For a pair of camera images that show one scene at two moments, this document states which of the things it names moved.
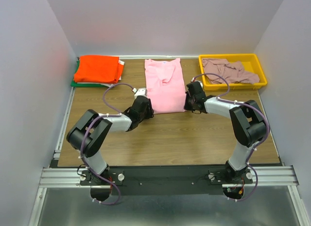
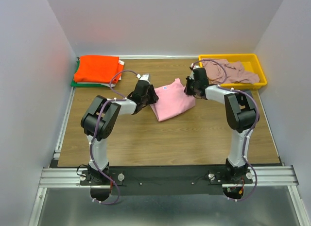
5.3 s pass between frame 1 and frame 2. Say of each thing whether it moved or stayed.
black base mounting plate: stayed
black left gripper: moved
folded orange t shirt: stayed
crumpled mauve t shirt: stayed
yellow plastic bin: stayed
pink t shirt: moved
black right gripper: moved
